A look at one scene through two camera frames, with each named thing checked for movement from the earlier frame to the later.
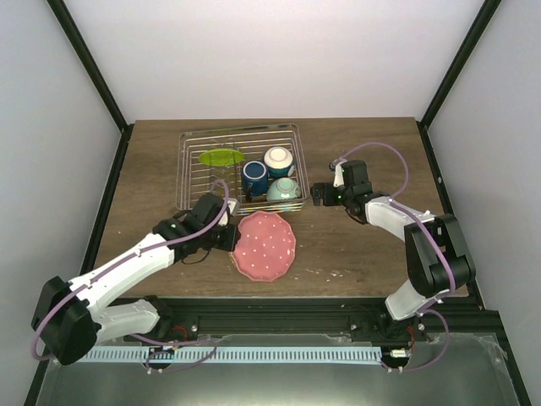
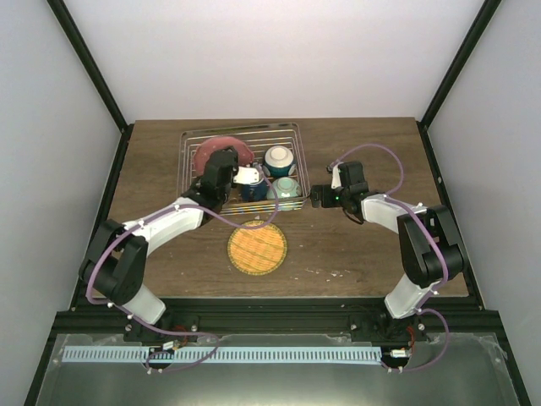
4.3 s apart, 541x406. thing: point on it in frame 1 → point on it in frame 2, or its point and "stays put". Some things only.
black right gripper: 317,196 stays put
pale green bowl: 283,189 stays put
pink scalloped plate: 266,246 → 244,155
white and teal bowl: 279,162 stays put
